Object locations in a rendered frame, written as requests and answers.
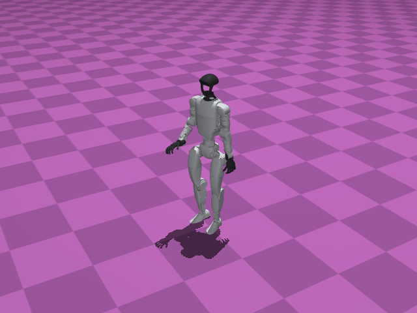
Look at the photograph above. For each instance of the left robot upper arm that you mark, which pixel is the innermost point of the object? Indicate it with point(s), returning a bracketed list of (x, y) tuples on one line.
[(224, 112)]

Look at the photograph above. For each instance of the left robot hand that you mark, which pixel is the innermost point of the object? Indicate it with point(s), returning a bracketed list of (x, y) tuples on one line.
[(229, 164)]

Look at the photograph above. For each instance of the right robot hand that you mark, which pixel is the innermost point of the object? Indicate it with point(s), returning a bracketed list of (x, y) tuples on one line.
[(177, 144)]

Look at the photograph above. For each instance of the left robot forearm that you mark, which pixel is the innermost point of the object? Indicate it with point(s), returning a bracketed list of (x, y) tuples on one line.
[(227, 145)]

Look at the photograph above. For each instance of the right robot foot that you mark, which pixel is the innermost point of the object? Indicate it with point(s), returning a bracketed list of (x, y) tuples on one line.
[(199, 217)]

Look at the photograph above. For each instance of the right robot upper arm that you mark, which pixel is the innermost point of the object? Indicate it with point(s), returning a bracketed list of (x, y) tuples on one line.
[(192, 119)]

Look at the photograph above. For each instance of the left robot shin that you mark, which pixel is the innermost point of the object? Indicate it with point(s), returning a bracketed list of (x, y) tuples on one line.
[(217, 203)]

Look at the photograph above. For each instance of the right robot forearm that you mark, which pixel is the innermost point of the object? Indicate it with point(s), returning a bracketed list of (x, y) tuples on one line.
[(184, 134)]

